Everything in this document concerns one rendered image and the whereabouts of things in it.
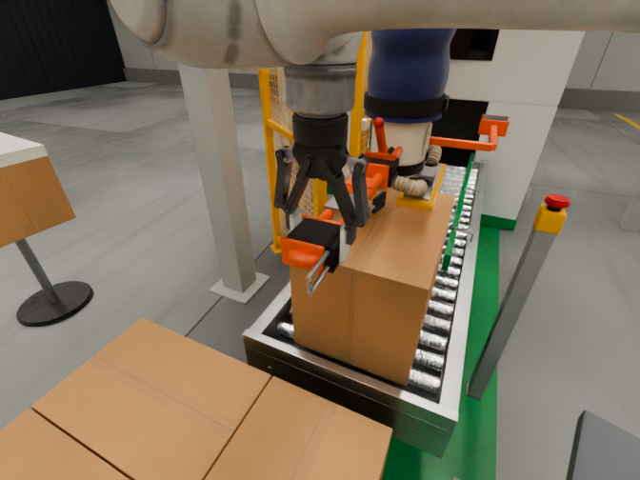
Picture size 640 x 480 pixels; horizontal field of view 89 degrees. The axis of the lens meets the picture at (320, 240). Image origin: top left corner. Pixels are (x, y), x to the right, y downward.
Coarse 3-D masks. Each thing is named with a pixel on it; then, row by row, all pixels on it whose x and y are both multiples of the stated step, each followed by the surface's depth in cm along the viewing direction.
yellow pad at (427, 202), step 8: (440, 168) 109; (440, 176) 104; (432, 184) 98; (440, 184) 100; (432, 192) 95; (400, 200) 91; (408, 200) 91; (416, 200) 91; (424, 200) 91; (432, 200) 91; (416, 208) 90; (424, 208) 89; (432, 208) 89
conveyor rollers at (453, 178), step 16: (448, 176) 254; (464, 176) 249; (448, 192) 225; (464, 208) 207; (464, 224) 193; (448, 240) 174; (464, 240) 179; (448, 272) 152; (448, 288) 146; (432, 304) 133; (432, 320) 126; (288, 336) 123; (432, 336) 119; (416, 352) 113; (432, 368) 111; (416, 384) 105; (432, 384) 103
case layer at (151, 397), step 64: (64, 384) 103; (128, 384) 103; (192, 384) 103; (256, 384) 103; (0, 448) 88; (64, 448) 88; (128, 448) 88; (192, 448) 88; (256, 448) 88; (320, 448) 88; (384, 448) 88
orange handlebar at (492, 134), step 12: (492, 132) 102; (432, 144) 99; (444, 144) 98; (456, 144) 96; (468, 144) 95; (480, 144) 94; (492, 144) 93; (348, 180) 72; (372, 180) 72; (372, 192) 70; (324, 216) 60; (300, 252) 50; (300, 264) 50; (312, 264) 50
